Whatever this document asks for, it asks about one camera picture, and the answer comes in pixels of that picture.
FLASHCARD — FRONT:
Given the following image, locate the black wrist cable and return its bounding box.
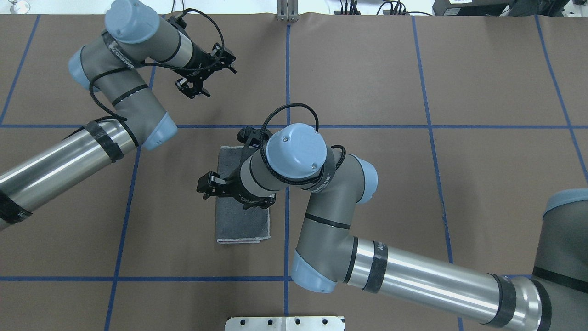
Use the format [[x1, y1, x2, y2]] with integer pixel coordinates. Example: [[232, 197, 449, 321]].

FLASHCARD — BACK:
[[259, 103, 346, 187], [89, 8, 226, 122]]

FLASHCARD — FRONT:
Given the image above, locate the black rectangular box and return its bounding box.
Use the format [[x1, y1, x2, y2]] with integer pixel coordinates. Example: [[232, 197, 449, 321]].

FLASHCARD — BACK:
[[432, 0, 510, 17]]

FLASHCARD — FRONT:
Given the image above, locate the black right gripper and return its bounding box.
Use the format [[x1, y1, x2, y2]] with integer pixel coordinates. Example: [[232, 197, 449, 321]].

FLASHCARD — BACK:
[[197, 126, 276, 210]]

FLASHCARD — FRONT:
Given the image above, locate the aluminium frame post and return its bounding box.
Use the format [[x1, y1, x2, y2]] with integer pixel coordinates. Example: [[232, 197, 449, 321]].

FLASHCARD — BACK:
[[276, 0, 300, 23]]

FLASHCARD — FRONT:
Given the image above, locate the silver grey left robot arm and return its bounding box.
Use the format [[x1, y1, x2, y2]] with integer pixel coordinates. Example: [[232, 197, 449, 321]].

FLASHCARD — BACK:
[[0, 0, 236, 230]]

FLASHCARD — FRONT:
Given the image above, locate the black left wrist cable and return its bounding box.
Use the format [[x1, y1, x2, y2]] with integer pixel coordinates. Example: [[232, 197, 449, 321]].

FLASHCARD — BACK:
[[89, 8, 226, 122]]

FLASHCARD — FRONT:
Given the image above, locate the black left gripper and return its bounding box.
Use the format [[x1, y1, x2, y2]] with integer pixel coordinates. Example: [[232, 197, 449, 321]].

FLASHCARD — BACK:
[[165, 16, 237, 100]]

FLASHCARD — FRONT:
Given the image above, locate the pink and grey towel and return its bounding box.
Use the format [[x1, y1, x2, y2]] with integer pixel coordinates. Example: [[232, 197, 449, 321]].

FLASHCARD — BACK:
[[215, 146, 271, 244]]

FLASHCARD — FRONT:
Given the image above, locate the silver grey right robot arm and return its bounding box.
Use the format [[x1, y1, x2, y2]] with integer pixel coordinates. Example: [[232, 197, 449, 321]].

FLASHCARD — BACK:
[[187, 126, 587, 331]]

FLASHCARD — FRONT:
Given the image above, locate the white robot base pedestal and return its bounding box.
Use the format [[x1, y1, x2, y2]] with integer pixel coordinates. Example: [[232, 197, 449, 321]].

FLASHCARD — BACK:
[[224, 316, 346, 331]]

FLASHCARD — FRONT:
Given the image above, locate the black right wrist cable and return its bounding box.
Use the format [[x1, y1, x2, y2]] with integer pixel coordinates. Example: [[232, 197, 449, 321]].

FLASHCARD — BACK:
[[259, 103, 346, 187]]

